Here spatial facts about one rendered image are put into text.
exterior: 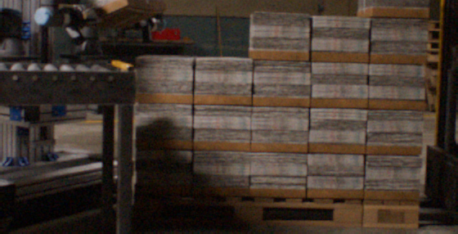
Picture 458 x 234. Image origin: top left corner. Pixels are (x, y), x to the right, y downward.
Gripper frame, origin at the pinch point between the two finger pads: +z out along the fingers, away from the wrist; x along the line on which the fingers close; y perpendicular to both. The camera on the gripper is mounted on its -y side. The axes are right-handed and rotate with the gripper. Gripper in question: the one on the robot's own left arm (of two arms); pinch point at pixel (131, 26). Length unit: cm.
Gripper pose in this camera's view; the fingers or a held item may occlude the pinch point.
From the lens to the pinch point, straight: 322.3
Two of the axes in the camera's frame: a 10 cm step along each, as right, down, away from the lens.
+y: -3.1, -9.5, 0.7
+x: 8.9, -3.2, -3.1
